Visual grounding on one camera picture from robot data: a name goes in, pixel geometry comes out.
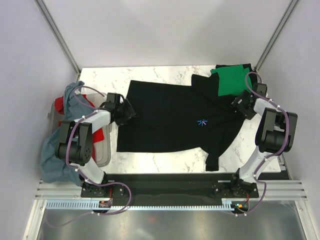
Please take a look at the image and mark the black t-shirt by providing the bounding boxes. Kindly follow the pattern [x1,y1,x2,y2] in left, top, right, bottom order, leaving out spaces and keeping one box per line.
[116,74,245,172]
[215,63,259,86]

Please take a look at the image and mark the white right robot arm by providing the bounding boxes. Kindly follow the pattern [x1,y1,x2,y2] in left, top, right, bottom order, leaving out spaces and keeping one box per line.
[229,90,298,197]

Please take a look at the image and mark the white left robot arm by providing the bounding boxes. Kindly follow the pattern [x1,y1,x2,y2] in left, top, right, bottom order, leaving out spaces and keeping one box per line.
[55,98,137,197]

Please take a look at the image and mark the folded green t-shirt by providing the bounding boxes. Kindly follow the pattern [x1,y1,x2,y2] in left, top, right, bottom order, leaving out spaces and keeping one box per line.
[210,64,251,97]

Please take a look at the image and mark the folded black t-shirt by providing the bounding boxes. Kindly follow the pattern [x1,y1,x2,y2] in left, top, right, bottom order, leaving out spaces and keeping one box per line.
[215,63,259,86]

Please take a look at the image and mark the red t-shirt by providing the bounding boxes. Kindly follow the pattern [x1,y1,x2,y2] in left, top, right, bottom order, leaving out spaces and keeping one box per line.
[53,94,105,162]

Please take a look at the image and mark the blue-grey t-shirt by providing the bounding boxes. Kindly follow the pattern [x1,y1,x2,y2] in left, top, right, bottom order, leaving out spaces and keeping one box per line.
[40,81,94,187]

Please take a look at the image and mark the clear plastic bin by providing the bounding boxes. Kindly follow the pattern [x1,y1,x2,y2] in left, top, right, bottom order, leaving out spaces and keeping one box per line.
[47,92,112,167]

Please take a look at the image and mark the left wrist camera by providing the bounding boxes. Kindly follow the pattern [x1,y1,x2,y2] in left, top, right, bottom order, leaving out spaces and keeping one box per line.
[104,92,125,109]

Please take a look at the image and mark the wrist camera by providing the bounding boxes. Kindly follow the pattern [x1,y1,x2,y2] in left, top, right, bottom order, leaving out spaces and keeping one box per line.
[252,82,268,98]
[104,92,125,109]

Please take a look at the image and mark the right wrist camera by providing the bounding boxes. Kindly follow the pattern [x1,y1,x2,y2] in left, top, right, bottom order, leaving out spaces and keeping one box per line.
[252,82,268,98]

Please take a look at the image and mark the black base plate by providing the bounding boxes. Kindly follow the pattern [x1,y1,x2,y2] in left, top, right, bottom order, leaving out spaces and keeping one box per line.
[80,173,259,205]

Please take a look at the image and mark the white slotted cable duct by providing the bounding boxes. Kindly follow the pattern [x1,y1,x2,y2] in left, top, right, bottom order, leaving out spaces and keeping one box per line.
[45,199,235,211]

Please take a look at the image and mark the right aluminium frame post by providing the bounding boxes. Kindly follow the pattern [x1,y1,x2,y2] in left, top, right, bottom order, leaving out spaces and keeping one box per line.
[254,0,300,71]

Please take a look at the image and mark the aluminium frame post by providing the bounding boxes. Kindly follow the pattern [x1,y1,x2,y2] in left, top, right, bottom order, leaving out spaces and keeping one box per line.
[34,0,82,77]
[254,0,300,71]

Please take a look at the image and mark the left aluminium frame post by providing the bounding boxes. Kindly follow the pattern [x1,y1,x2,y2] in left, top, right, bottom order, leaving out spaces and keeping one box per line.
[34,0,82,77]

